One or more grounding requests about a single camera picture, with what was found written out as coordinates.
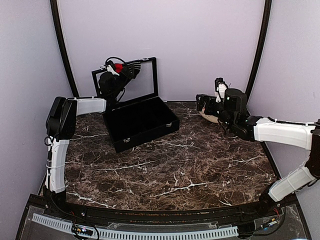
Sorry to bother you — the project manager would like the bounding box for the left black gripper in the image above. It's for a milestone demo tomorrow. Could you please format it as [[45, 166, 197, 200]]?
[[111, 64, 134, 97]]

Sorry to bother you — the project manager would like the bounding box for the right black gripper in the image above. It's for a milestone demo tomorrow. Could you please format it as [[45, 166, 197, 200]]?
[[196, 94, 235, 130]]

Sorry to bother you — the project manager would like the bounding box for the black white striped sock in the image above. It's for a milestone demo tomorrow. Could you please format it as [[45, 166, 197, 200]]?
[[121, 60, 142, 80]]

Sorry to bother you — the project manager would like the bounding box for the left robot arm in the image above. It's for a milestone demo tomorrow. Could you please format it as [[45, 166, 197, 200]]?
[[44, 71, 138, 196]]

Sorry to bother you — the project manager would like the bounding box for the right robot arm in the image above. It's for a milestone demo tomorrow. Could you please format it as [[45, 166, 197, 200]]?
[[196, 88, 320, 217]]

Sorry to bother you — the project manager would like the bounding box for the red and beige sock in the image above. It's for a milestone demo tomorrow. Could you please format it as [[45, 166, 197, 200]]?
[[114, 63, 123, 73]]

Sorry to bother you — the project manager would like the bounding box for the beige ceramic saucer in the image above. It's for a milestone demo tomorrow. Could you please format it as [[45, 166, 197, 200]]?
[[199, 111, 219, 124]]

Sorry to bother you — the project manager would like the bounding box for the black display case box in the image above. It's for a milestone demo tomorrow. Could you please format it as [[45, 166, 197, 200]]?
[[92, 57, 180, 153]]

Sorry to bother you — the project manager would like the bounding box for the small green circuit board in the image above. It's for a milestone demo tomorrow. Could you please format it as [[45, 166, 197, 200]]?
[[71, 224, 94, 237]]

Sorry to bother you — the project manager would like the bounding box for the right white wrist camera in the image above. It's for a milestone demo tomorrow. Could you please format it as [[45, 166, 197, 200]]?
[[214, 77, 229, 103]]

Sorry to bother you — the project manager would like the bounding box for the left black frame post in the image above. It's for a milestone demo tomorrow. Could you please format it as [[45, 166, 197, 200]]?
[[49, 0, 80, 98]]

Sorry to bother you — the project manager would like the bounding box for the black frame post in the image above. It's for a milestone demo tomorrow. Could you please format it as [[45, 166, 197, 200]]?
[[245, 0, 273, 100], [49, 0, 80, 98]]

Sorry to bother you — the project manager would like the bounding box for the right black frame post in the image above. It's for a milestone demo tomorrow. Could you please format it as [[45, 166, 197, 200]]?
[[245, 0, 273, 100]]

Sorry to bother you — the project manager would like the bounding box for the black front rail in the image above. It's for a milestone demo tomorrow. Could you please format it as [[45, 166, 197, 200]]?
[[27, 193, 298, 226]]

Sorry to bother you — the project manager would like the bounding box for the white slotted cable duct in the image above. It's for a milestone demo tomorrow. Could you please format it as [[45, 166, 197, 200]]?
[[31, 213, 239, 240]]

